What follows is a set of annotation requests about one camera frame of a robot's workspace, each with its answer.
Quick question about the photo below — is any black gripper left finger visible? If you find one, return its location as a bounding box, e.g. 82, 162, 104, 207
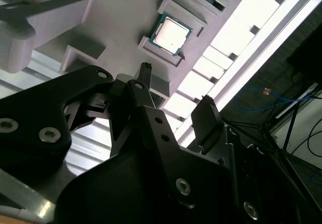
0, 62, 197, 205

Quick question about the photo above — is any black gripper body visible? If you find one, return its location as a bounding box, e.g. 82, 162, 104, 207
55, 145, 239, 224

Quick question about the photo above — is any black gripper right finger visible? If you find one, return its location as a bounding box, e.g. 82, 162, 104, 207
191, 95, 302, 224

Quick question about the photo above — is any silver CPU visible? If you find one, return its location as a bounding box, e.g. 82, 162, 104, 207
148, 12, 194, 57

